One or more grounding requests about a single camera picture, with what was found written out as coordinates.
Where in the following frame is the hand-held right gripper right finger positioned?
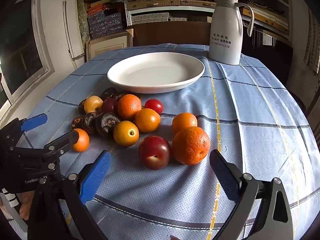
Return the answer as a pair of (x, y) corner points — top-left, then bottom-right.
(209, 149), (294, 240)

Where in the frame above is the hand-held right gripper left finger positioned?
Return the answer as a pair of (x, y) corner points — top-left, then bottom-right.
(27, 150), (112, 240)

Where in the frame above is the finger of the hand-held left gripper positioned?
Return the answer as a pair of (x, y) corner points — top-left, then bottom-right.
(4, 113), (48, 147)
(44, 130), (80, 157)

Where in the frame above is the small mandarin orange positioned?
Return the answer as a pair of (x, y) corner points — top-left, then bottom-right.
(72, 128), (90, 152)

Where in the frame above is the large orange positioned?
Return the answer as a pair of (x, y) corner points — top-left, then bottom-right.
(172, 126), (210, 166)

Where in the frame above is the yellow plum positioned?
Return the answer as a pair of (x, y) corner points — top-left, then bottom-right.
(113, 121), (140, 147)
(84, 96), (103, 114)

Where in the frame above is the dark red plum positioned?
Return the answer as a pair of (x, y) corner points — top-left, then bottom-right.
(101, 98), (118, 114)

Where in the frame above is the smooth orange plum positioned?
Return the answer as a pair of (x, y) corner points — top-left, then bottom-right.
(135, 108), (161, 133)

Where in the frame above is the small red tomato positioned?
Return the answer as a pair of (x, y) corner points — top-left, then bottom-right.
(144, 99), (164, 114)

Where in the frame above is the white plate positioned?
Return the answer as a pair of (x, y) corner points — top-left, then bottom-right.
(107, 52), (205, 94)

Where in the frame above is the person's left hand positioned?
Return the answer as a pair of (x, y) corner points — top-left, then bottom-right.
(19, 191), (35, 220)

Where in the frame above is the blue checked tablecloth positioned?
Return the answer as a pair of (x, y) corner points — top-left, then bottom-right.
(15, 43), (318, 240)

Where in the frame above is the dark window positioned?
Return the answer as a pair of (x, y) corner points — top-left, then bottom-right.
(0, 0), (55, 105)

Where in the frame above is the white door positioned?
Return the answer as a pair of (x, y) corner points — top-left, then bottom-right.
(62, 0), (85, 60)

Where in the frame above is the framed wooden panel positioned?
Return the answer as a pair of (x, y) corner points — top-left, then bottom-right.
(85, 29), (134, 60)

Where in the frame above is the green marble slab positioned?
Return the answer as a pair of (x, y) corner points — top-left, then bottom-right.
(76, 0), (91, 42)

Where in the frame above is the stack of blue patterned boxes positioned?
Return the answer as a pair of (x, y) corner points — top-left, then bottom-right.
(87, 4), (127, 39)

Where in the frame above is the white thermos jug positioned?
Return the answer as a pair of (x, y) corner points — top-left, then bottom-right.
(208, 0), (255, 65)

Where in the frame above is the large cardboard box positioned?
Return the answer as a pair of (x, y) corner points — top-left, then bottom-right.
(125, 21), (213, 47)

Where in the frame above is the beige curtain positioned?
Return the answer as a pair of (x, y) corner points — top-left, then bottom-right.
(302, 10), (320, 73)

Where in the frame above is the white metal shelf rack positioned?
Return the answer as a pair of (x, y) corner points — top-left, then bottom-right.
(124, 0), (293, 42)

